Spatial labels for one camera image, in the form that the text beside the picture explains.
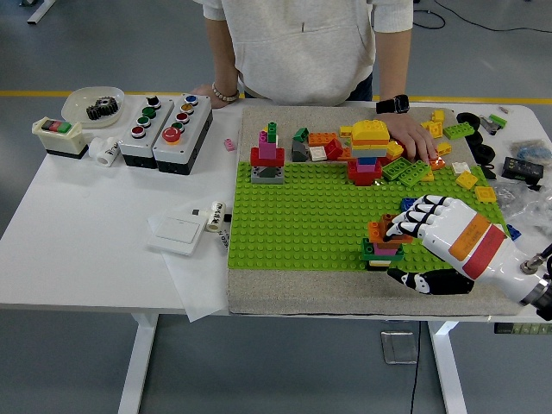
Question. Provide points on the person's right hand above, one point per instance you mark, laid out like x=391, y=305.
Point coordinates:
x=205, y=89

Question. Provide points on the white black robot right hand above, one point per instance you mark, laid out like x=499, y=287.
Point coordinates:
x=466, y=233

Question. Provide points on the person's left hand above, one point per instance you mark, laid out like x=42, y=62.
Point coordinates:
x=409, y=133

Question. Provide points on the person's right forearm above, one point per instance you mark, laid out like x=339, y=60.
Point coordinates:
x=224, y=56

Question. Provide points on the person's left forearm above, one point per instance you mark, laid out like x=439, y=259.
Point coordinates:
x=393, y=64

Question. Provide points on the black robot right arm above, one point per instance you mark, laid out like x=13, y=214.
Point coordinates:
x=545, y=297

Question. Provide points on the yellow domed toy brick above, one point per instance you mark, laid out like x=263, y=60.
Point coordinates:
x=371, y=129

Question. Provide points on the lime green long brick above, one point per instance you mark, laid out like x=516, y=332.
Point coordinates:
x=414, y=172
x=393, y=170

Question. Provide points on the orange curved toy brick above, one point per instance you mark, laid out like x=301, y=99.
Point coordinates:
x=371, y=143

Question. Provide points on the yellow flat square brick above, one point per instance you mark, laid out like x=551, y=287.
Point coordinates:
x=486, y=194

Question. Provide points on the grey long toy brick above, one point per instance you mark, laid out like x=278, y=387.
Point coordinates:
x=368, y=152

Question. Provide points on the small blue toy brick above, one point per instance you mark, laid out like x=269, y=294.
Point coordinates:
x=514, y=232

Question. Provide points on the lime green toy brick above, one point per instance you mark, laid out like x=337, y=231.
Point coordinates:
x=459, y=130

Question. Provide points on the magenta toy brick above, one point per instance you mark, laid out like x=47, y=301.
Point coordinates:
x=366, y=169

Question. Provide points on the small pink toy brick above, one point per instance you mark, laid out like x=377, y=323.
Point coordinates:
x=229, y=145

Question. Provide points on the red large toy brick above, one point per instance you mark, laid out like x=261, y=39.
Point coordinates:
x=366, y=179

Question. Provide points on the blue square toy brick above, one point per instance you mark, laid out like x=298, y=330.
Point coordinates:
x=406, y=202

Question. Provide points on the small green toy brick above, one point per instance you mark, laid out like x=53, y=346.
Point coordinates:
x=272, y=133

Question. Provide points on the tall pink toy brick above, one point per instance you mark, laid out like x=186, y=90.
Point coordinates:
x=265, y=148

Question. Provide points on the red wide toy brick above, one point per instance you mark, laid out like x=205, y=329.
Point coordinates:
x=256, y=158

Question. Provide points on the orange long toy brick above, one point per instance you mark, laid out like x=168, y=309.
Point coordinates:
x=321, y=139
x=374, y=233

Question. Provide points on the small lime green brick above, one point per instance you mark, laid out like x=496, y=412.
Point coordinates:
x=498, y=120

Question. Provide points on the white thin toy brick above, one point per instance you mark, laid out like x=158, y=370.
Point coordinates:
x=379, y=261

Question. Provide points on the black toy brick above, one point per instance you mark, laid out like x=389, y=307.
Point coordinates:
x=378, y=267

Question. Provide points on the white printed tile brick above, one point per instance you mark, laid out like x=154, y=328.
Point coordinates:
x=318, y=154

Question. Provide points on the green wide toy brick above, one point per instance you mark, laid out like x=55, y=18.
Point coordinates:
x=367, y=251

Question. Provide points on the grey base toy brick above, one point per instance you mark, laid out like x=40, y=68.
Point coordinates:
x=256, y=177

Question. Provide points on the dark green sloped brick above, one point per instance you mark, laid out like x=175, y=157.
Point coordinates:
x=301, y=134

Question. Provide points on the grey sloped brick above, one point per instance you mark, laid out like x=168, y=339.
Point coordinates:
x=297, y=153

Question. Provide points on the green studded baseplate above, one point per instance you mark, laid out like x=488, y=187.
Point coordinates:
x=302, y=224

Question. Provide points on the black wristwatch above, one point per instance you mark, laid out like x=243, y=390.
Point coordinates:
x=399, y=104

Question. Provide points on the black rubber tire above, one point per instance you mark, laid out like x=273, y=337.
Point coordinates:
x=476, y=139
x=485, y=154
x=461, y=117

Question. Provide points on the clear plastic bag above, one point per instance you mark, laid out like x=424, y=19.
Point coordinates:
x=522, y=207

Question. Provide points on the black flat part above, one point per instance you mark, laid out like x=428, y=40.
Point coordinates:
x=487, y=171

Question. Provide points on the emergency stop control box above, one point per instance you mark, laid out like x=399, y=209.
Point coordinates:
x=181, y=155

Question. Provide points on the black digital meter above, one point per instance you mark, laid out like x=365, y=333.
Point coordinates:
x=522, y=169

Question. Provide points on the three-button control box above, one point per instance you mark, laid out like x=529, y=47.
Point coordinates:
x=138, y=148

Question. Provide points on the clear bag with blue item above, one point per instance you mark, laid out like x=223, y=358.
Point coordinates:
x=528, y=151

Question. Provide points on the person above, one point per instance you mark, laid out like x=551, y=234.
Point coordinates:
x=302, y=52

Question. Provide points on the black metal gear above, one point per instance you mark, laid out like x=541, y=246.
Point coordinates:
x=101, y=110

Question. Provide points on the table height control panel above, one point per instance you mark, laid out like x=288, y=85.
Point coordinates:
x=522, y=329

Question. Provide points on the white pipe tee fitting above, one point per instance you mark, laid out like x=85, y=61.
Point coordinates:
x=103, y=153

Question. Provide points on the labelled white pipe fitting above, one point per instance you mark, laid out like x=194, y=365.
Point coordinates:
x=215, y=217

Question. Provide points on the white plastic bowl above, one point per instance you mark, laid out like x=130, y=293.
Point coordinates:
x=75, y=103

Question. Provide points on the metal floor plate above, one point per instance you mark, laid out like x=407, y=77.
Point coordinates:
x=399, y=347

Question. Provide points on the white table leg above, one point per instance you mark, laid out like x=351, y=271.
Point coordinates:
x=448, y=375
x=138, y=366

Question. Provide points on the grey-brown mat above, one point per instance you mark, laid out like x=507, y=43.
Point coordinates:
x=302, y=293

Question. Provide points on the white desk foot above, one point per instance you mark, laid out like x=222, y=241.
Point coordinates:
x=41, y=12

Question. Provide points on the white paper sheet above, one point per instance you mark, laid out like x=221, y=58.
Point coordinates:
x=198, y=289

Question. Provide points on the white wall switch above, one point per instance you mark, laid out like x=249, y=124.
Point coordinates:
x=177, y=230

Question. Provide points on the beige switch box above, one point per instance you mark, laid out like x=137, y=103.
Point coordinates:
x=60, y=140

